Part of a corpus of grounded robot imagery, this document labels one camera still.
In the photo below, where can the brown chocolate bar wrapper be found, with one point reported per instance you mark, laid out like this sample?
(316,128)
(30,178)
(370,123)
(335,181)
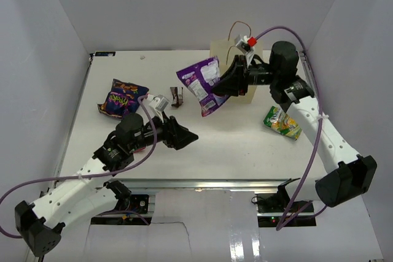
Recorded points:
(178,98)

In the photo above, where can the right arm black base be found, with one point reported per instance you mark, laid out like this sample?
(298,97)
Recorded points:
(271,206)

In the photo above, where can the dark blue Kroks chip bag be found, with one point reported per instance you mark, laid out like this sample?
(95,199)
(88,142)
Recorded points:
(122,99)

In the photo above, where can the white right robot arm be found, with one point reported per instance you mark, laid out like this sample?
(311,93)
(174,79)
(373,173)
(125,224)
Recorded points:
(348,173)

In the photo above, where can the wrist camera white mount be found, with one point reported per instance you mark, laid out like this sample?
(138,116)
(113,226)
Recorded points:
(158,105)
(247,46)

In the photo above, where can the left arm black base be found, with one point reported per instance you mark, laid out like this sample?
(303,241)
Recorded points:
(132,205)

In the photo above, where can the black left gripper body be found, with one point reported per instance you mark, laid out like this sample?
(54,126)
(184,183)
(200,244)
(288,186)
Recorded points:
(161,130)

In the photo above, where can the beige paper bag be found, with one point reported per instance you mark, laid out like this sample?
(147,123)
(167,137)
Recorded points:
(225,50)

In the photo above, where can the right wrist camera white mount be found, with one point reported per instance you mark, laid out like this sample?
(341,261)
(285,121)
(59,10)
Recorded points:
(247,46)

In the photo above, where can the aluminium table front rail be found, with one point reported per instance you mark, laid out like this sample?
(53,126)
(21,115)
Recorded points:
(203,184)

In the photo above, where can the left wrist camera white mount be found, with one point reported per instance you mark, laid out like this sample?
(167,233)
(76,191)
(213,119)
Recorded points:
(158,105)

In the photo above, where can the green yellow Fox's candy bag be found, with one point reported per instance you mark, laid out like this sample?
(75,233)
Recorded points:
(280,122)

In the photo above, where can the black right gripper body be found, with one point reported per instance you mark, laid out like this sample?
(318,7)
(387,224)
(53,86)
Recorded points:
(259,75)

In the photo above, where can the purple snack pouch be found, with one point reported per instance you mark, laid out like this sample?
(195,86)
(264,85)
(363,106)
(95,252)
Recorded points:
(200,78)

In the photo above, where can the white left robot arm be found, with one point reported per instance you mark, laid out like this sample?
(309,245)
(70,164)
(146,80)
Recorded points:
(92,190)

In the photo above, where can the blue label left corner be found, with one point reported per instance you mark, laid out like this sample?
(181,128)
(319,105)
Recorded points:
(104,54)

